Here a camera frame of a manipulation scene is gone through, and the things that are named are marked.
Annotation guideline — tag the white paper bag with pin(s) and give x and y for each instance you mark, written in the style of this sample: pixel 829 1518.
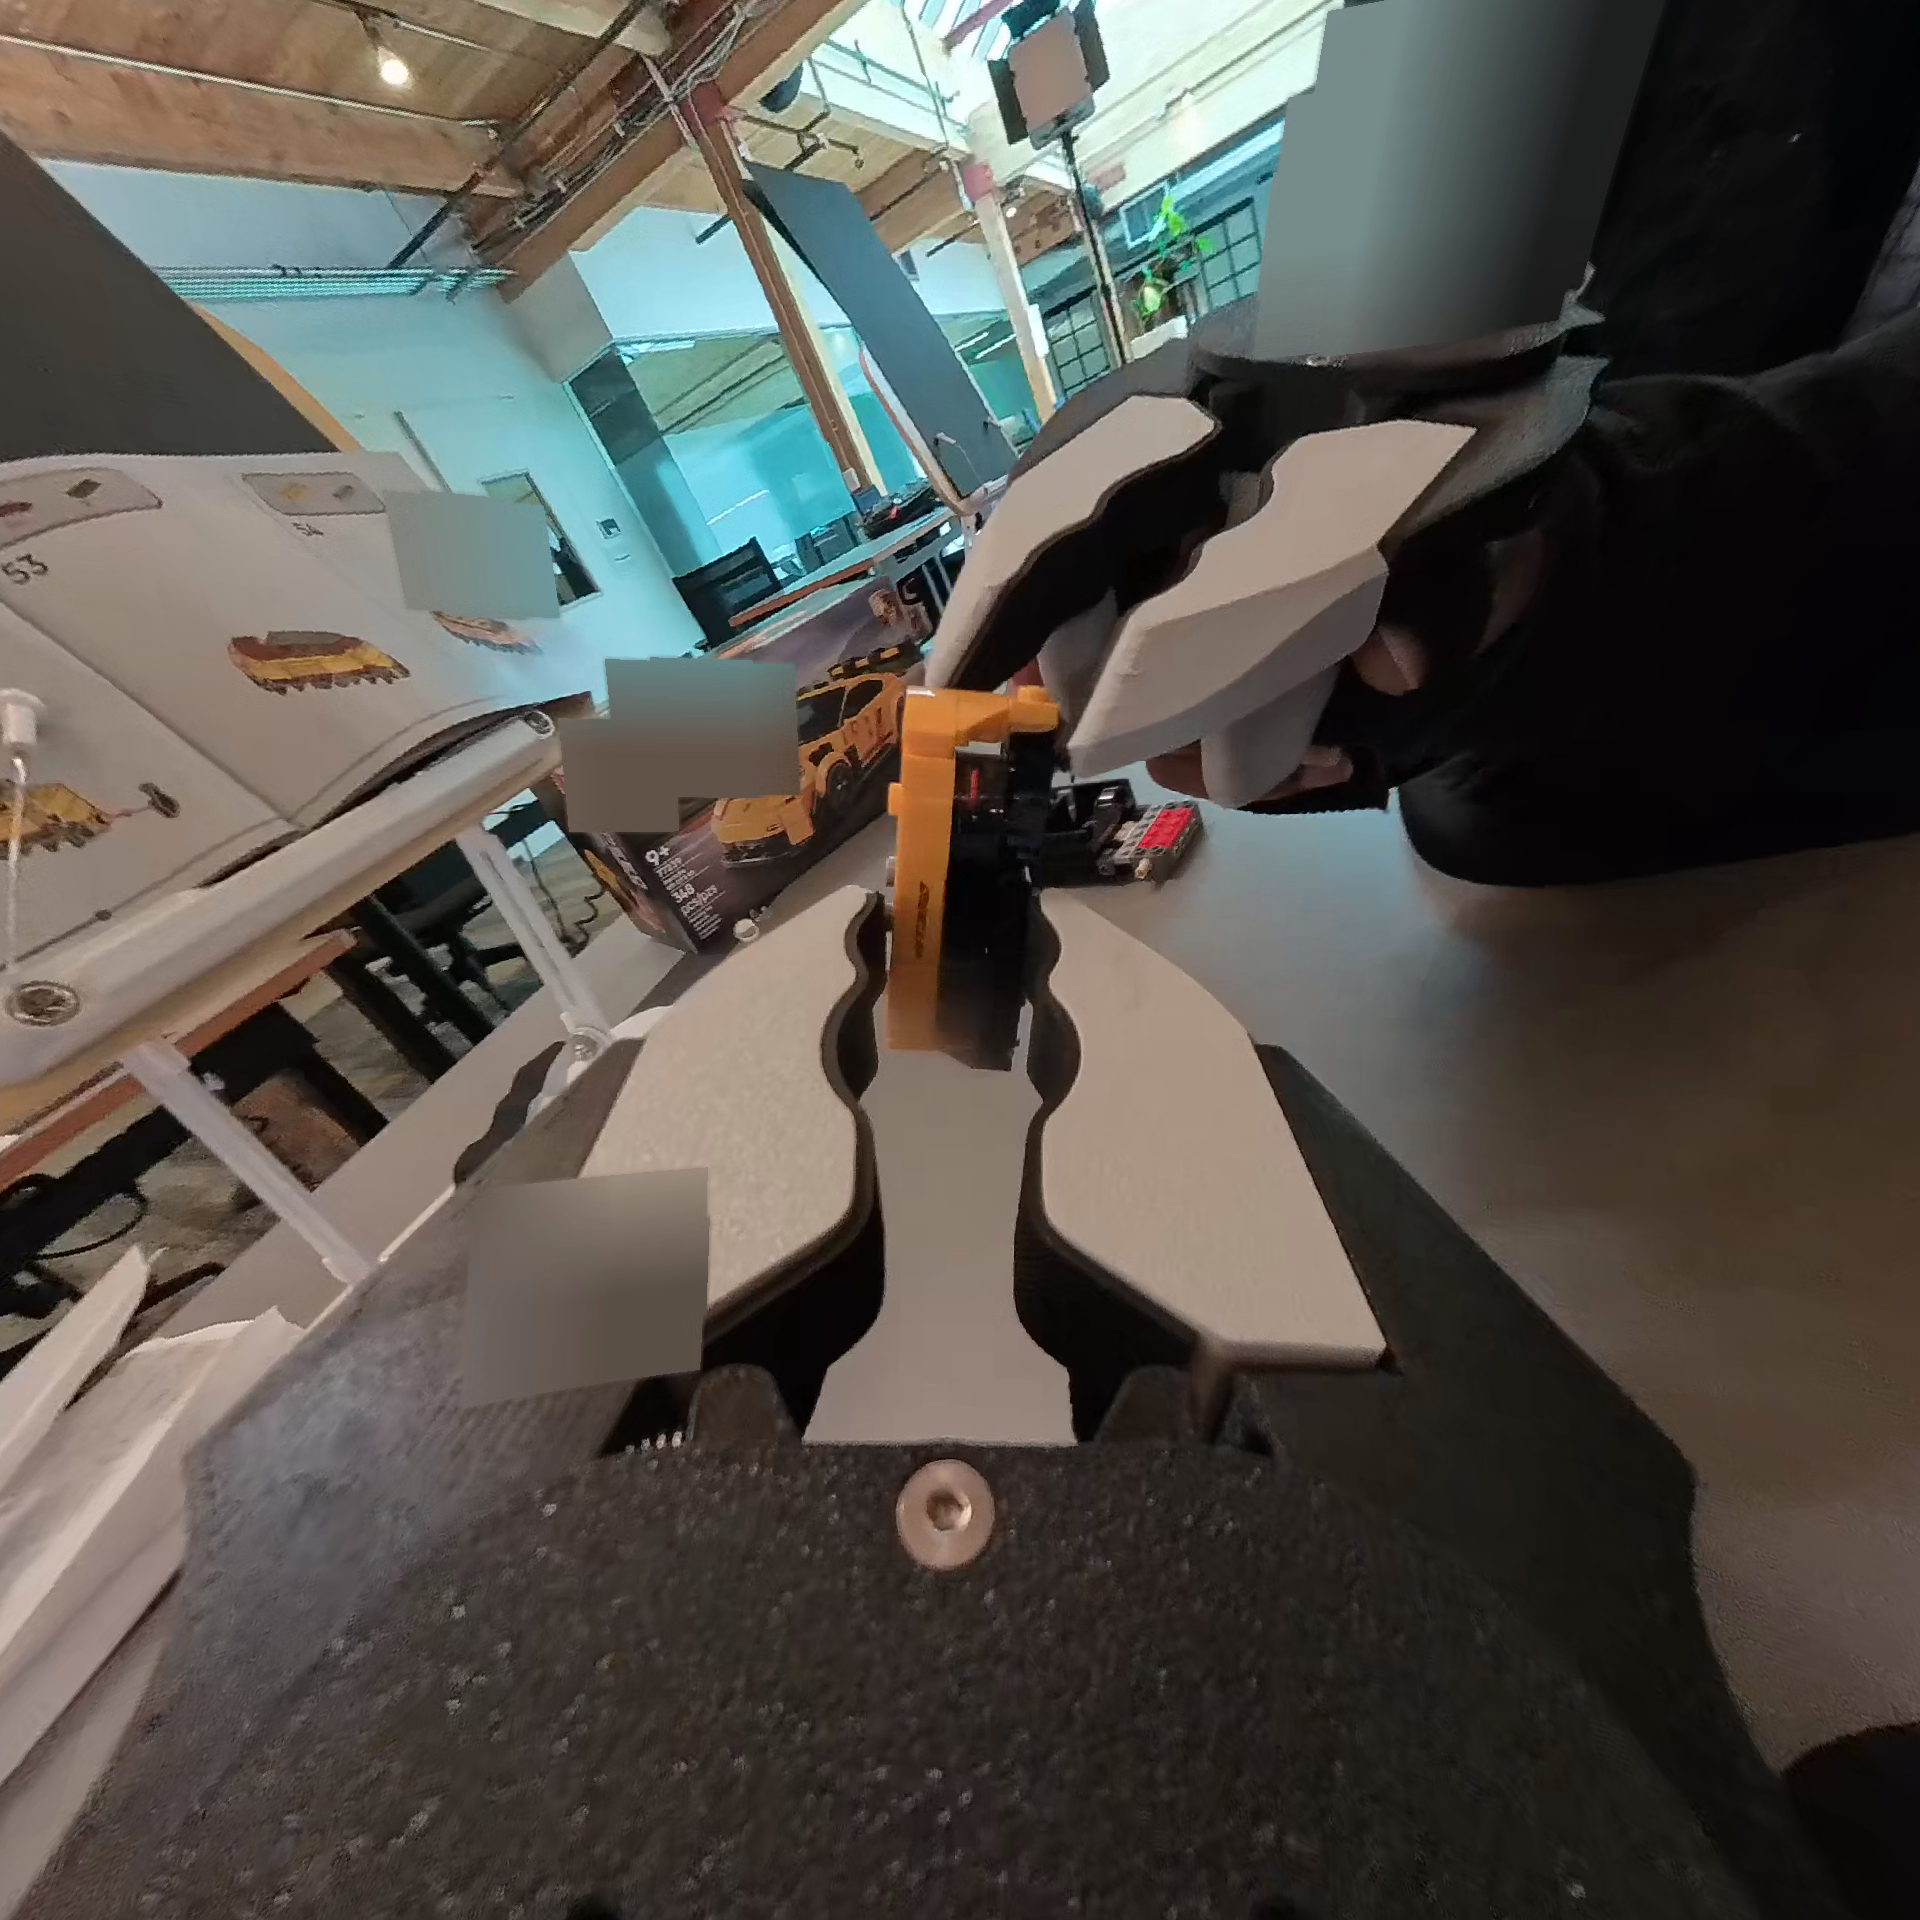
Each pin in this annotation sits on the white paper bag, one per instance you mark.
pixel 89 1501

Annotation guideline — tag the green potted plant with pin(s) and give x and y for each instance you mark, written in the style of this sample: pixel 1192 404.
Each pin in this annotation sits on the green potted plant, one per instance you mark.
pixel 1162 254

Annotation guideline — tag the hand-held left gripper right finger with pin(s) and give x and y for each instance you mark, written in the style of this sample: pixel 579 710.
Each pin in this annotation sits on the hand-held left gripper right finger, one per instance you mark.
pixel 1185 1186

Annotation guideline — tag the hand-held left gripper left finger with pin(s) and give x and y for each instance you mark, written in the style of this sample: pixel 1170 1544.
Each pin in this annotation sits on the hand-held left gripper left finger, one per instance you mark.
pixel 749 1080

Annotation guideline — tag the brown wooden desk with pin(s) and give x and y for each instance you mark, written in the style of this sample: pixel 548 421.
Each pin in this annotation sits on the brown wooden desk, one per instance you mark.
pixel 180 1037

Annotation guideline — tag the ceiling spot lamp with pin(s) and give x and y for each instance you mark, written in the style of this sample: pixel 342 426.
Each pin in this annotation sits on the ceiling spot lamp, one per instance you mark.
pixel 394 68

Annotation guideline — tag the black backing board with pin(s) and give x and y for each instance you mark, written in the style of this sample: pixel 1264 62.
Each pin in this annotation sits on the black backing board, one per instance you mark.
pixel 89 331

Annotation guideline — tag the person's right forearm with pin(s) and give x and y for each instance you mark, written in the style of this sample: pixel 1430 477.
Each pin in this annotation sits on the person's right forearm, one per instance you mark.
pixel 1769 524

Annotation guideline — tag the lego set box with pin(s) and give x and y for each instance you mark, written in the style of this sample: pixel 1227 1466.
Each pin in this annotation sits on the lego set box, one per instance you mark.
pixel 838 751

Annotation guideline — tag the lego wheel arch assembly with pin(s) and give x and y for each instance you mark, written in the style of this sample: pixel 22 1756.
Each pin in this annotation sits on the lego wheel arch assembly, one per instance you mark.
pixel 1155 839

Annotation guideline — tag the person's black jacket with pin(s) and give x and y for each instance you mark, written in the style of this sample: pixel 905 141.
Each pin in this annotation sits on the person's black jacket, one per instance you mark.
pixel 1868 1846

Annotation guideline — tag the black flag panel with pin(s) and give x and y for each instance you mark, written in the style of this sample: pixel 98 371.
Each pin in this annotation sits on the black flag panel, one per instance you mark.
pixel 884 331

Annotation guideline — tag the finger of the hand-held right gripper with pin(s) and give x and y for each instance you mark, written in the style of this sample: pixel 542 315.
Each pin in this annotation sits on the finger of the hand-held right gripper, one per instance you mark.
pixel 1244 645
pixel 1035 524

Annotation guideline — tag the black studio light panel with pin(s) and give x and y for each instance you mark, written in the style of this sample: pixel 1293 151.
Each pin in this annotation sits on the black studio light panel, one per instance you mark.
pixel 1050 68

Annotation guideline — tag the lego instruction booklet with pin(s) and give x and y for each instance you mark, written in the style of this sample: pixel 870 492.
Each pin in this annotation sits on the lego instruction booklet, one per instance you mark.
pixel 195 780

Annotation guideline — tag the orange black lego car assembly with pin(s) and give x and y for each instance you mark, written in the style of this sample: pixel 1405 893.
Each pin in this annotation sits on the orange black lego car assembly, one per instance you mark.
pixel 916 901

